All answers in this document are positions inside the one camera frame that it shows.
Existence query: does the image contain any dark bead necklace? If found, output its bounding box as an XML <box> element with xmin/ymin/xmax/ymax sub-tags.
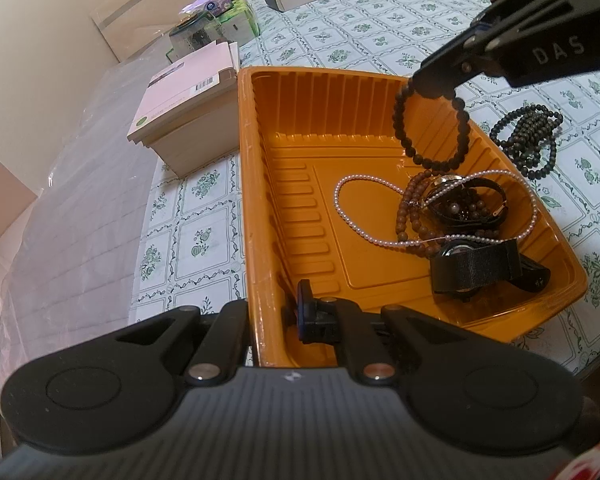
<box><xmin>490</xmin><ymin>105</ymin><xmax>565</xmax><ymax>181</ymax></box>

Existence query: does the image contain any black bead bracelet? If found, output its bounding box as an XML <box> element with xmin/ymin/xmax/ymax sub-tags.
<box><xmin>392</xmin><ymin>82</ymin><xmax>472</xmax><ymax>171</ymax></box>

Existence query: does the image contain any floral green white tablecloth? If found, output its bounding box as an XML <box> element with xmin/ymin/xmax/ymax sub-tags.
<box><xmin>134</xmin><ymin>0</ymin><xmax>600</xmax><ymax>377</ymax></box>

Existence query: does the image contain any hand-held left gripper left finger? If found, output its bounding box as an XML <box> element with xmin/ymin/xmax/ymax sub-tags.
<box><xmin>115</xmin><ymin>300</ymin><xmax>253</xmax><ymax>387</ymax></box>

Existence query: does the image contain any purple tissue pack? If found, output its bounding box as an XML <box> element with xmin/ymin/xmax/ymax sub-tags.
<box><xmin>182</xmin><ymin>0</ymin><xmax>234</xmax><ymax>17</ymax></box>

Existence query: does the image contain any orange plastic tray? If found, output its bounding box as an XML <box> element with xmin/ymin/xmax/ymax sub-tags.
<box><xmin>237</xmin><ymin>65</ymin><xmax>590</xmax><ymax>368</ymax></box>

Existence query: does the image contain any gold watch black leather strap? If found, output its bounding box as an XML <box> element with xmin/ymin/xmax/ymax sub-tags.
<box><xmin>424</xmin><ymin>174</ymin><xmax>512</xmax><ymax>232</ymax></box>

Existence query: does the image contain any white pearl necklace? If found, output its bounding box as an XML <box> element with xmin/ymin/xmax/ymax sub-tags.
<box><xmin>333</xmin><ymin>170</ymin><xmax>539</xmax><ymax>250</ymax></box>

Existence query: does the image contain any clear plastic sheet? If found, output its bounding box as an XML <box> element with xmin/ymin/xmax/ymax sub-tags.
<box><xmin>0</xmin><ymin>52</ymin><xmax>243</xmax><ymax>411</ymax></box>

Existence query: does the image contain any white cardboard box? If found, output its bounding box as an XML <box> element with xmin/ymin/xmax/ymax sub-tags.
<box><xmin>150</xmin><ymin>42</ymin><xmax>242</xmax><ymax>179</ymax></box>

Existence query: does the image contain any red white printed cloth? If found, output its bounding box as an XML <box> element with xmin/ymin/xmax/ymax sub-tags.
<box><xmin>562</xmin><ymin>437</ymin><xmax>600</xmax><ymax>480</ymax></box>

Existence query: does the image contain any brown wooden bead bracelet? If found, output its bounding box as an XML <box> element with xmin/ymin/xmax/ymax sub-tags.
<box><xmin>396</xmin><ymin>170</ymin><xmax>502</xmax><ymax>252</ymax></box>

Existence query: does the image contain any green tissue box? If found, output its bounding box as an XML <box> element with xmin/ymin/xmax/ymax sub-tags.
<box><xmin>217</xmin><ymin>0</ymin><xmax>259</xmax><ymax>44</ymax></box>

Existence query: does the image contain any watch with black nylon strap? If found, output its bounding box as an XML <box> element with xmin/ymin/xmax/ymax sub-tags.
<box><xmin>430</xmin><ymin>237</ymin><xmax>552</xmax><ymax>302</ymax></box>

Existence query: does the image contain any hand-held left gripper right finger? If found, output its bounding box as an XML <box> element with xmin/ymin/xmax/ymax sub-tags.
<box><xmin>296</xmin><ymin>280</ymin><xmax>469</xmax><ymax>387</ymax></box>

